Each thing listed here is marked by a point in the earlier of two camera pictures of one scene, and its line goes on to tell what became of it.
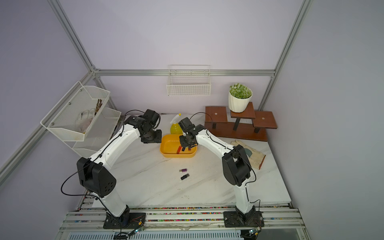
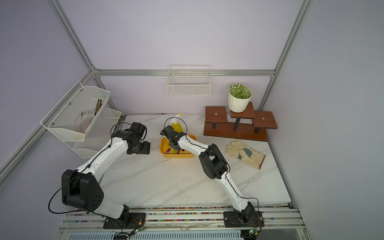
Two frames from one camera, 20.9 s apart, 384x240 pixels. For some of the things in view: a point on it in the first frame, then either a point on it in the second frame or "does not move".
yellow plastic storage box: x=169 y=144 does not move
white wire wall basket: x=189 y=80 does not move
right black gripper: x=184 y=143 to x=170 y=144
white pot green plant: x=239 y=96 does not move
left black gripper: x=158 y=139 to x=146 y=149
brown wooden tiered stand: x=246 y=125 does not move
